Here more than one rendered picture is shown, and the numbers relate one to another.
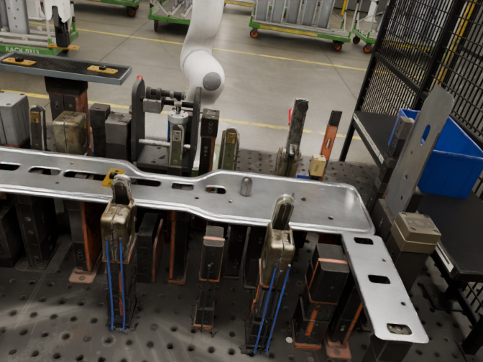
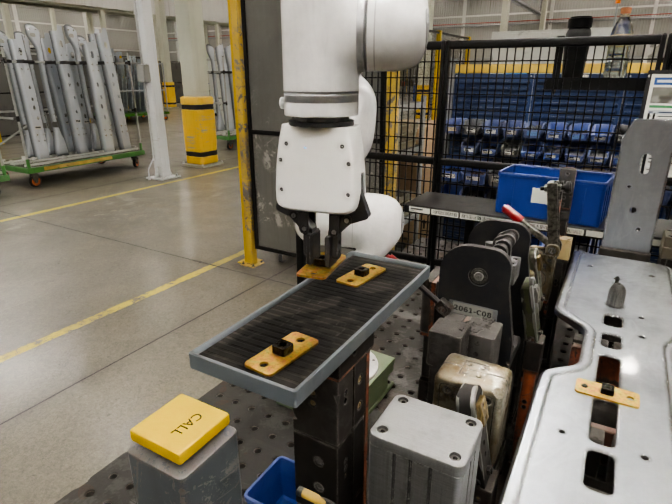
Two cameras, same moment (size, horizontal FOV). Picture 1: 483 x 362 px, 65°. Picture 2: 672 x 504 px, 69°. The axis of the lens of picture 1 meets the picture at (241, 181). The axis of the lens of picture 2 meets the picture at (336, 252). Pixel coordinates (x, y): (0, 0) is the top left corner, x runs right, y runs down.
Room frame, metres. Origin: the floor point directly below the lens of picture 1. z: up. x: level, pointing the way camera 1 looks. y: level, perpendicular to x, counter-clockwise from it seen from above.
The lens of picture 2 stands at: (0.78, 1.05, 1.44)
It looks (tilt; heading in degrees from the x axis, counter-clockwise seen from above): 20 degrees down; 305
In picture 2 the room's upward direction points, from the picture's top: straight up
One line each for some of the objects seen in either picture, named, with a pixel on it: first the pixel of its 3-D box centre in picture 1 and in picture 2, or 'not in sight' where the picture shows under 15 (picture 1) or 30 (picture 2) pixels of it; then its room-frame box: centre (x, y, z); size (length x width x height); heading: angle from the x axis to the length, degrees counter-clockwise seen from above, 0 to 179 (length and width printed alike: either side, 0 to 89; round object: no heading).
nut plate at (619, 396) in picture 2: (113, 176); (607, 390); (0.80, 0.32, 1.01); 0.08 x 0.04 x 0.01; 5
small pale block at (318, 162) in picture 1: (305, 208); (553, 304); (0.97, -0.21, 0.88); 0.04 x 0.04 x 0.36; 5
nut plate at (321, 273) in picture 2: (63, 44); (322, 261); (1.13, 0.59, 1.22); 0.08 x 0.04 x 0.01; 105
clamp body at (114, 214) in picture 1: (121, 266); not in sight; (0.63, 0.25, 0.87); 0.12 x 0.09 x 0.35; 5
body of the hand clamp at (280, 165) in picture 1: (278, 200); (531, 316); (1.01, -0.13, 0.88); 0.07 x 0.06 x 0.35; 5
